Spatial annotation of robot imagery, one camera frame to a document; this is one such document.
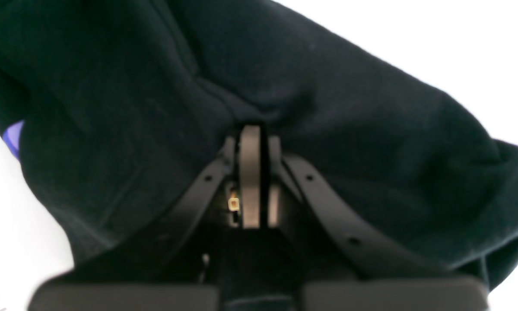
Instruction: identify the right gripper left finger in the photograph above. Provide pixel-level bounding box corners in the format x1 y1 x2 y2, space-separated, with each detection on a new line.
29 125 261 311

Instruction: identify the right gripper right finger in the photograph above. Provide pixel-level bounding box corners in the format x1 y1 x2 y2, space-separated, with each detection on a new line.
267 136 489 311

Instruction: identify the black t-shirt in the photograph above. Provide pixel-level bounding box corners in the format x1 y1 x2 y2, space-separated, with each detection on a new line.
0 0 518 311

